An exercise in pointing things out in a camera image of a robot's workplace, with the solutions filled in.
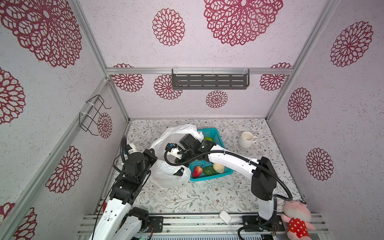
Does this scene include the teal plastic basket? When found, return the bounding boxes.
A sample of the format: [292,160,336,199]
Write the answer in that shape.
[188,128,235,183]

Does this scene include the beige round fruit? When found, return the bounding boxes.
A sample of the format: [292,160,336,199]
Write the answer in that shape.
[213,163,226,174]

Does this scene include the grey wall shelf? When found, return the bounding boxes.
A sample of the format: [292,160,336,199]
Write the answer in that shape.
[171,69,250,90]

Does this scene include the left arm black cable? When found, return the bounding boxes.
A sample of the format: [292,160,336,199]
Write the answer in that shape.
[113,135,133,173]

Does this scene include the white earbuds case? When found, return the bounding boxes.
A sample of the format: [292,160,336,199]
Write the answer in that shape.
[219,211,232,225]

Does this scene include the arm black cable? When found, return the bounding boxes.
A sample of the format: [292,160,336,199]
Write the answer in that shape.
[113,135,133,173]
[163,143,294,240]

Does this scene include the pink plush toy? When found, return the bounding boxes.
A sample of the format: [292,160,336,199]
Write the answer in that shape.
[281,201,316,240]

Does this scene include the green lime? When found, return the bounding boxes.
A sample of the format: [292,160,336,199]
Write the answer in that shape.
[204,137,214,142]

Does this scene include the white plastic bag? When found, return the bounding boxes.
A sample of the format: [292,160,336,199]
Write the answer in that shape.
[149,123,205,189]

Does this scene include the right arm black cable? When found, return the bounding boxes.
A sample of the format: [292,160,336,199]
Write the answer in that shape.
[163,143,294,240]

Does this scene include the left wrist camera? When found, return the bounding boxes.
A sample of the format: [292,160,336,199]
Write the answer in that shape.
[126,144,138,156]

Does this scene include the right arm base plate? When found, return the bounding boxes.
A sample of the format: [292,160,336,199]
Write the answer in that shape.
[242,215,286,232]

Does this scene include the black wire wall rack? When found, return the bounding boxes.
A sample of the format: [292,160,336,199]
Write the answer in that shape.
[78,95,111,136]

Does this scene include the white ceramic mug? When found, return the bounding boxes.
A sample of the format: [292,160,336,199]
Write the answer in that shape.
[238,132,258,148]

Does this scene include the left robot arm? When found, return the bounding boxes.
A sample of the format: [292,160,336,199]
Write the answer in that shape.
[90,149,157,240]

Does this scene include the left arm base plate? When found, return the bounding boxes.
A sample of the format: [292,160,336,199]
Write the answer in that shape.
[145,216,164,234]

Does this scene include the red apple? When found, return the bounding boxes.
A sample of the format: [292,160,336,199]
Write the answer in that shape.
[193,166,203,178]

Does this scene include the green avocado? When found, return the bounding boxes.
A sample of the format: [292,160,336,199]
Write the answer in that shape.
[203,166,216,177]

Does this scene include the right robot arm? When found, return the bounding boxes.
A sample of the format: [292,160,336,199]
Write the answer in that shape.
[164,134,277,220]

